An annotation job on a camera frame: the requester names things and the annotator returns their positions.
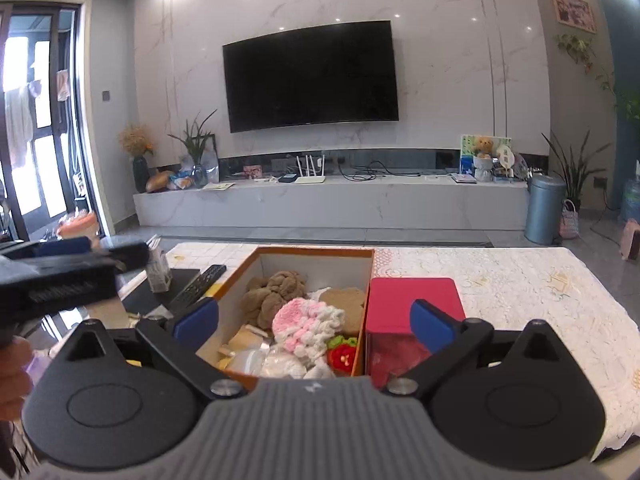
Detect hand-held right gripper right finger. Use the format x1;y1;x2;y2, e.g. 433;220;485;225
380;298;564;397

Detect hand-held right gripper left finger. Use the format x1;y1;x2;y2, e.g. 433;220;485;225
62;296;248;402

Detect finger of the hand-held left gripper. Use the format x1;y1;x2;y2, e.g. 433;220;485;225
35;236;94;259
97;241;151;274

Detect brown plush toy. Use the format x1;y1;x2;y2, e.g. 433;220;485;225
239;270;309;331

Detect brown toast plush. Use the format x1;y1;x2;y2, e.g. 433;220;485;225
319;287;369;339

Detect orange crochet cupcake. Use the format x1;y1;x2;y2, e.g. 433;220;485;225
326;336;360;376

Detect white cloth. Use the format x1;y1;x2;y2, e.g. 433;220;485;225
225;345;336;380

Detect pink white crochet hat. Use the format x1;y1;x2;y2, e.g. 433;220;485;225
271;297;347;361

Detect orange cardboard box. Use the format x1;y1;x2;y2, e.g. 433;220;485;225
195;246;376;379

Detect person's left hand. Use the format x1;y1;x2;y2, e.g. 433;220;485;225
0;335;35;424

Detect peach plastic container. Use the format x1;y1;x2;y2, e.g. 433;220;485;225
56;211;100;240

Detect small white holder box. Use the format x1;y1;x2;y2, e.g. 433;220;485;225
145;247;174;294

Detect red box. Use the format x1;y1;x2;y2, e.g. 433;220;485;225
364;276;469;389

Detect black remote control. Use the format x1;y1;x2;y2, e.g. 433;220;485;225
167;264;229;314

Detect black tray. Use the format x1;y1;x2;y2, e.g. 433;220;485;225
121;267;202;319

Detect brown round ornament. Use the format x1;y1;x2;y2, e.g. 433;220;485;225
145;170;176;194

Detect white lace tablecloth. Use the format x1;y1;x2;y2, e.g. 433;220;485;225
162;241;640;461

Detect dried flowers in dark vase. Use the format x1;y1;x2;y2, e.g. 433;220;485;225
118;125;156;194

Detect glass balcony door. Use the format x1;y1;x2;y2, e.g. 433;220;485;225
0;2;109;244

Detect green plant in glass vase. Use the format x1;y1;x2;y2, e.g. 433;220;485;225
167;109;220;190

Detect hanging laundry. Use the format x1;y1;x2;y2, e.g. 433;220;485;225
4;80;34;171

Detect grey blue trash can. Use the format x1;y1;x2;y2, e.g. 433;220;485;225
524;175;568;247

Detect marble tv stand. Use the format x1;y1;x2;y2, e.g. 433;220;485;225
134;149;531;231

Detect pink woven basket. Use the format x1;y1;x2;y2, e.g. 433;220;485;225
559;199;581;240

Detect green poster card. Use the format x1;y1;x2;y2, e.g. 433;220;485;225
459;134;513;177

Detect white router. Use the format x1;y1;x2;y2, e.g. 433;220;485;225
295;155;329;185

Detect round paper fan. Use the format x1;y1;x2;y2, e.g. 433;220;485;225
495;145;516;179

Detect tall leafy potted plant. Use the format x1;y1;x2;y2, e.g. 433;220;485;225
541;130;614;211

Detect pink space heater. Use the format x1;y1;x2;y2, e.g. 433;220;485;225
620;220;640;261

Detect blue water jug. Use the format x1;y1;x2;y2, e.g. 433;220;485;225
620;160;640;226

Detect black flat television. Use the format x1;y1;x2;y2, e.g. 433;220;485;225
222;20;400;134

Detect hanging ivy plant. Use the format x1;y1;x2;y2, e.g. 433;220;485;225
554;32;640;121

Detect black cables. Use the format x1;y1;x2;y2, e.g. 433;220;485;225
342;160;421;181

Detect framed wall picture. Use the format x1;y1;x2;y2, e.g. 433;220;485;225
550;0;599;35

